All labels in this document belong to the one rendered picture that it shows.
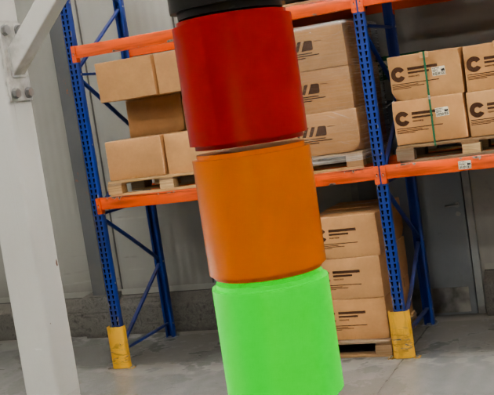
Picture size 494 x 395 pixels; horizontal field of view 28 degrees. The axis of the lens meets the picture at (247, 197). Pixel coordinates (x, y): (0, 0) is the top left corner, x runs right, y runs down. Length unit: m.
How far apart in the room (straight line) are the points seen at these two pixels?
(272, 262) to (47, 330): 2.61
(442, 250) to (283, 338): 9.06
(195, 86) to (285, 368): 0.12
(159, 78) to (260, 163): 8.43
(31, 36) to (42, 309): 0.80
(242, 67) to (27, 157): 2.59
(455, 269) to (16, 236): 6.89
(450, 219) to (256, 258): 9.00
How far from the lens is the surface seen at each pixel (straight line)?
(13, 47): 2.95
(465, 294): 9.50
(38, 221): 2.98
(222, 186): 0.39
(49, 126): 10.99
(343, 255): 8.37
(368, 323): 8.46
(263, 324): 0.40
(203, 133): 0.40
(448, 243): 9.43
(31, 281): 2.98
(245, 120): 0.39
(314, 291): 0.40
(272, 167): 0.39
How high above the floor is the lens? 2.29
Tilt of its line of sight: 6 degrees down
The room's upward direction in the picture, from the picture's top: 9 degrees counter-clockwise
